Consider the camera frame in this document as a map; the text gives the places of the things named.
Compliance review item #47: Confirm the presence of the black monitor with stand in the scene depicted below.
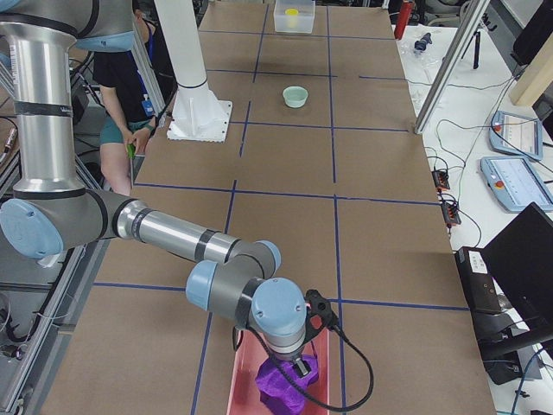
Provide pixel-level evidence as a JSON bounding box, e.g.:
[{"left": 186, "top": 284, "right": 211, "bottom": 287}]
[{"left": 480, "top": 202, "right": 552, "bottom": 360}]

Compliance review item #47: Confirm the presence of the mint green bowl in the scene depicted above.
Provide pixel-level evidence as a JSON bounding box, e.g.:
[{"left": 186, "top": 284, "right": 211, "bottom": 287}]
[{"left": 283, "top": 86, "right": 308, "bottom": 109}]

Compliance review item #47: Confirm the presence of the person in black shirt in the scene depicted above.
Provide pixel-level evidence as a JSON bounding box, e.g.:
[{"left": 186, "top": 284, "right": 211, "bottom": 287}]
[{"left": 93, "top": 1, "right": 174, "bottom": 195}]

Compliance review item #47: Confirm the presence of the aluminium frame post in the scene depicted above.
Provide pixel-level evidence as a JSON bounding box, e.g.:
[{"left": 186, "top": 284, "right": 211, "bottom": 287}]
[{"left": 414, "top": 0, "right": 490, "bottom": 134}]

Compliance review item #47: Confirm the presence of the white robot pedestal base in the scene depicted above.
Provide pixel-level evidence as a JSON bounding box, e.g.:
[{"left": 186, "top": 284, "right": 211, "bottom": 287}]
[{"left": 155, "top": 0, "right": 232, "bottom": 143}]

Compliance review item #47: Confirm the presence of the clear plastic storage bin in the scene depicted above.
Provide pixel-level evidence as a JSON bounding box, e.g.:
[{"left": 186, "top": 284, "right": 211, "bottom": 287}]
[{"left": 273, "top": 0, "right": 316, "bottom": 34}]

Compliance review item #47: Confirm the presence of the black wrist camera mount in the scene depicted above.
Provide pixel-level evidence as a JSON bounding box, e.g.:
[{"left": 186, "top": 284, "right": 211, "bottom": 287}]
[{"left": 304, "top": 289, "right": 339, "bottom": 342}]

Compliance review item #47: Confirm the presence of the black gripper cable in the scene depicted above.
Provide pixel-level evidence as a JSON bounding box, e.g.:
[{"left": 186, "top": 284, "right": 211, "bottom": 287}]
[{"left": 232, "top": 323, "right": 374, "bottom": 412}]

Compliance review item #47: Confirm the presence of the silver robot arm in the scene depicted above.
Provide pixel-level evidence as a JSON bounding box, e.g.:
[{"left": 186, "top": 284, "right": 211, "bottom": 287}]
[{"left": 1, "top": 1, "right": 312, "bottom": 377}]

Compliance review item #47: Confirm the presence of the red cylinder tube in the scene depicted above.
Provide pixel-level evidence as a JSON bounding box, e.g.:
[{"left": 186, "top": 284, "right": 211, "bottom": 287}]
[{"left": 394, "top": 0, "right": 413, "bottom": 40}]

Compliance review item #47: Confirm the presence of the blue teach pendant far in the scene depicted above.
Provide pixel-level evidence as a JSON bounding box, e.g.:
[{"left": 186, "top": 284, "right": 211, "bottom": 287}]
[{"left": 489, "top": 111, "right": 543, "bottom": 162}]

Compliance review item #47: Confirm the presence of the orange black connector block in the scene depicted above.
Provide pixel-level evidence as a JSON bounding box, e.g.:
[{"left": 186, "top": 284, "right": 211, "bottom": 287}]
[{"left": 431, "top": 169, "right": 450, "bottom": 193}]

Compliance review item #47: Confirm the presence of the purple microfiber cloth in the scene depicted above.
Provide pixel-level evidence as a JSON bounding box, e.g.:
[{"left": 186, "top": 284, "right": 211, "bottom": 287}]
[{"left": 255, "top": 354, "right": 319, "bottom": 415}]

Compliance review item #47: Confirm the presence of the black box device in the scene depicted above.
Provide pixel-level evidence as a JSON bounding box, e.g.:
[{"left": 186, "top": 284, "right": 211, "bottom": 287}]
[{"left": 454, "top": 246, "right": 501, "bottom": 315}]

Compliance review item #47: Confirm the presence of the blue teach pendant near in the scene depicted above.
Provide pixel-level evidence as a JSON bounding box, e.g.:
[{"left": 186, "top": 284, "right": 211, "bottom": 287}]
[{"left": 480, "top": 156, "right": 552, "bottom": 213}]

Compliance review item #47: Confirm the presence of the green handled tool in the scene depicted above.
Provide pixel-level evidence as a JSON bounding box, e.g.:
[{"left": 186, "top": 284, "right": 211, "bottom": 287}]
[{"left": 126, "top": 144, "right": 136, "bottom": 188}]

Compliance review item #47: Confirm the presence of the blue teach pendant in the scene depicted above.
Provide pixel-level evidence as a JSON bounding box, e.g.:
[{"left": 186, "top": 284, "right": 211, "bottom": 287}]
[
  {"left": 480, "top": 156, "right": 552, "bottom": 213},
  {"left": 489, "top": 111, "right": 543, "bottom": 162}
]

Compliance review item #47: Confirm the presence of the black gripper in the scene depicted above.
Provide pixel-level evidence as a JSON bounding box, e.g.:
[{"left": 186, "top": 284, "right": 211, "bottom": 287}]
[{"left": 276, "top": 348, "right": 311, "bottom": 376}]

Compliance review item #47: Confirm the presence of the pink plastic bin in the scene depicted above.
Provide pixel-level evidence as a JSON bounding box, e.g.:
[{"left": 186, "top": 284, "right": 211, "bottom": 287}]
[{"left": 226, "top": 329, "right": 330, "bottom": 415}]

